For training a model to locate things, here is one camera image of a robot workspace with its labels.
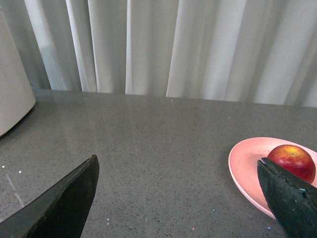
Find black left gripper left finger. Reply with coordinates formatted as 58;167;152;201
0;155;100;238

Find red yellow apple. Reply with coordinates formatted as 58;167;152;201
267;144;316;183

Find white pleated curtain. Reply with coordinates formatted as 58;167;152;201
0;0;317;107

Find white rounded appliance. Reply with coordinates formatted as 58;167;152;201
0;12;36;136

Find pink round plate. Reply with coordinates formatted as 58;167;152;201
228;137;317;219

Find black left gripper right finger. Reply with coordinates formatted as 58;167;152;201
257;158;317;238

